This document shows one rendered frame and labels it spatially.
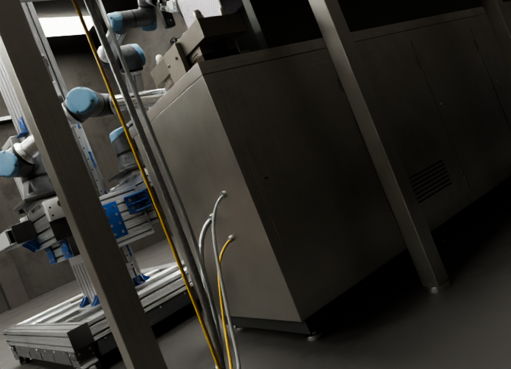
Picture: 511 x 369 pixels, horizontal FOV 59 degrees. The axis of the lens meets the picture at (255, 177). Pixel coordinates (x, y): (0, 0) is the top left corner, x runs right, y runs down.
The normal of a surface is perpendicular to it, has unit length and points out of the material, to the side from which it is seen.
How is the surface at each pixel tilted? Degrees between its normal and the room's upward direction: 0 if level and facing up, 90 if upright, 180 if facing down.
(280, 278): 90
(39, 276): 90
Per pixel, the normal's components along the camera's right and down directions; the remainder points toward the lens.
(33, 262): 0.62, -0.25
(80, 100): 0.07, -0.06
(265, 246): -0.76, 0.31
